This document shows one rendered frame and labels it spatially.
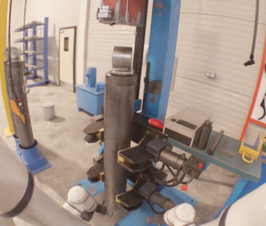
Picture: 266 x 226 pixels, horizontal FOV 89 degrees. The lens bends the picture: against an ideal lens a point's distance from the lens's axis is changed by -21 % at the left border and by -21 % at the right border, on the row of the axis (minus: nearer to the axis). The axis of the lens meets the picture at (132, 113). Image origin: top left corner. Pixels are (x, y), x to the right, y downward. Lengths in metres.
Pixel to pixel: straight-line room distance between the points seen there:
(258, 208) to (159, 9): 1.40
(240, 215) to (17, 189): 0.33
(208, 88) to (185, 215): 2.43
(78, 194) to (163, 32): 1.23
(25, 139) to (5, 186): 2.08
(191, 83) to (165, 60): 1.69
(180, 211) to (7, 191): 0.63
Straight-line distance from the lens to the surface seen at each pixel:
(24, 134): 2.31
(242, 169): 1.18
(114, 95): 1.08
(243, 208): 0.27
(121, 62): 1.07
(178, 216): 0.75
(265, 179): 1.97
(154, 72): 1.44
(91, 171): 1.67
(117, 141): 1.23
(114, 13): 0.91
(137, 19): 1.26
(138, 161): 1.08
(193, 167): 1.11
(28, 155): 2.46
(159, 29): 1.43
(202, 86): 2.96
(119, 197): 1.46
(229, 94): 2.87
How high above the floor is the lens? 1.68
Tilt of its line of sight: 24 degrees down
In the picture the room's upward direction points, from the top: 5 degrees clockwise
